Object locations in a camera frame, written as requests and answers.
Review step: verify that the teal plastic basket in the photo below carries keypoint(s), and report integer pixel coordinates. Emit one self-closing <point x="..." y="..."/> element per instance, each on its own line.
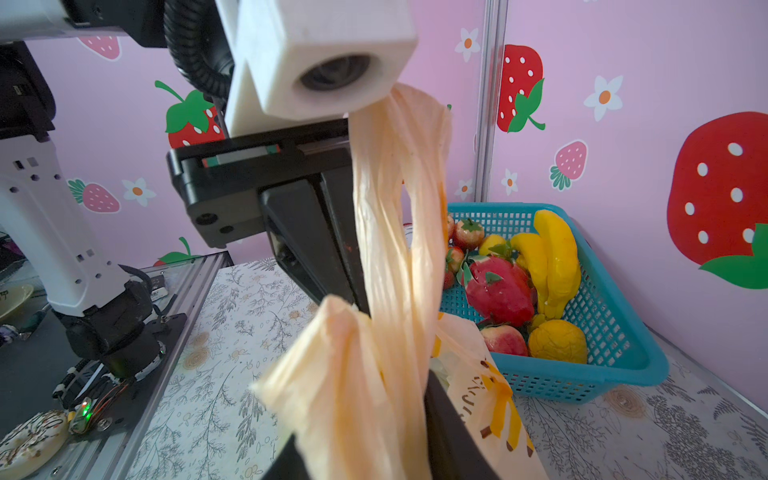
<point x="621" y="350"/>

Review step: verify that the small yellow banana bunch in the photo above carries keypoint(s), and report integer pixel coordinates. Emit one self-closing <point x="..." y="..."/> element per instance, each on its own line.
<point x="550" y="256"/>

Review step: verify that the yellow lemon fake fruit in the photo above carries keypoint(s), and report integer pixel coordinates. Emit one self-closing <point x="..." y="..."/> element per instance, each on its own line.
<point x="558" y="340"/>

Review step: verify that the red dragon fruit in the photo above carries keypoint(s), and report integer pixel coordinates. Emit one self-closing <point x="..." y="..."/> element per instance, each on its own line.
<point x="499" y="291"/>

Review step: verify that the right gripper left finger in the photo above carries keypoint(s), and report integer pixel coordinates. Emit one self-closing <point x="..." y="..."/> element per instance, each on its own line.
<point x="288" y="465"/>

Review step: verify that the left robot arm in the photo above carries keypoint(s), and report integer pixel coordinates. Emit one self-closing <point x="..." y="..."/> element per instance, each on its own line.
<point x="99" y="302"/>

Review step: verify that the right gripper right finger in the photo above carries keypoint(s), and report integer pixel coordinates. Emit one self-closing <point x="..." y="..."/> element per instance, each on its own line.
<point x="452" y="453"/>

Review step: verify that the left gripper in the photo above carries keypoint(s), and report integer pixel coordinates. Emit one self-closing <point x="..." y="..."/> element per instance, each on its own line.
<point x="310" y="217"/>

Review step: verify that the aluminium rail frame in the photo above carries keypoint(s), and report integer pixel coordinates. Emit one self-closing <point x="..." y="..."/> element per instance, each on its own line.
<point x="37" y="371"/>

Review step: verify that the white sprinkled donut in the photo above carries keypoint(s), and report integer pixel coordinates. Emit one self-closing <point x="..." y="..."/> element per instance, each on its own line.
<point x="30" y="445"/>

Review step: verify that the beige plastic bag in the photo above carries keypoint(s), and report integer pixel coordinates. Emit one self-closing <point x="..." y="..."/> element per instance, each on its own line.
<point x="351" y="387"/>

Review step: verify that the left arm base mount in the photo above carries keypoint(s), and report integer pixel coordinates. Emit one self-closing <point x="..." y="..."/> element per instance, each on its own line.
<point x="96" y="402"/>

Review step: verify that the strawberry fake fruit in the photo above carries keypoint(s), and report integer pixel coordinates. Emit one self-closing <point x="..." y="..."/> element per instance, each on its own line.
<point x="454" y="259"/>
<point x="468" y="234"/>

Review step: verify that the red peach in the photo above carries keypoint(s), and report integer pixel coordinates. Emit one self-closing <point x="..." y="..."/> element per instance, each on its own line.
<point x="505" y="339"/>

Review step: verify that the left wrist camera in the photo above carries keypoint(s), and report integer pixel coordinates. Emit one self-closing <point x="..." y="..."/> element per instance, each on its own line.
<point x="304" y="61"/>

